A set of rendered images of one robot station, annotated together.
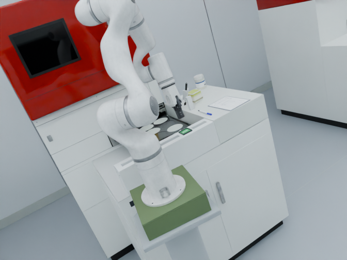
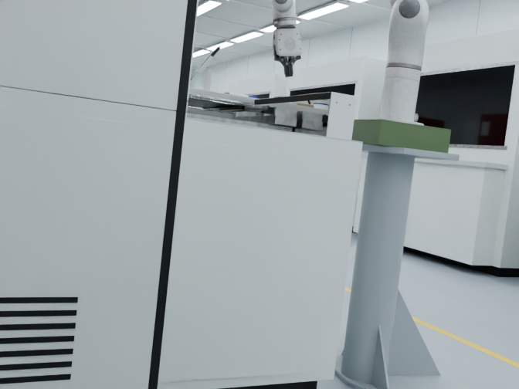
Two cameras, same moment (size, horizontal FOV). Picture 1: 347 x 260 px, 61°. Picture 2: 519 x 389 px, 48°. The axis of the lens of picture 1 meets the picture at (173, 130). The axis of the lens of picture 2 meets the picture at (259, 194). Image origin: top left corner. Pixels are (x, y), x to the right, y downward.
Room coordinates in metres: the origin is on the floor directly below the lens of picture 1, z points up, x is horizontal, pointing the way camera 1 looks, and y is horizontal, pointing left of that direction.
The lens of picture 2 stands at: (1.68, 2.08, 0.74)
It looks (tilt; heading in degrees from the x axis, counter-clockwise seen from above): 4 degrees down; 264
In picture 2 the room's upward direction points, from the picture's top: 6 degrees clockwise
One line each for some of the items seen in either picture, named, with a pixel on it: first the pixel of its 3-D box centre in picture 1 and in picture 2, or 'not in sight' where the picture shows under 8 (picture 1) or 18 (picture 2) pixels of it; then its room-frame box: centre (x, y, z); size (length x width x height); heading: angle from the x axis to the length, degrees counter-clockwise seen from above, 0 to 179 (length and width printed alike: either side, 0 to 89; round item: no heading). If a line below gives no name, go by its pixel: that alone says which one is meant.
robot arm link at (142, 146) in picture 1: (127, 128); (408, 32); (1.05, 0.16, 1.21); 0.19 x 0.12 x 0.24; 68
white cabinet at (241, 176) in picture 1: (193, 194); (200, 244); (1.66, 0.02, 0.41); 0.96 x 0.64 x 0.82; 110
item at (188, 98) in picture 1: (187, 98); (203, 72); (1.72, -0.14, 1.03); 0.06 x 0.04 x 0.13; 20
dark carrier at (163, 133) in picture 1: (153, 131); (194, 102); (1.73, 0.13, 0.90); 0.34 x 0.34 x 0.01; 20
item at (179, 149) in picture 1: (169, 154); (298, 117); (1.37, 0.06, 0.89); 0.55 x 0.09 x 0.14; 110
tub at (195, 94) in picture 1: (194, 96); not in sight; (1.82, -0.20, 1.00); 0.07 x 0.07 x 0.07; 29
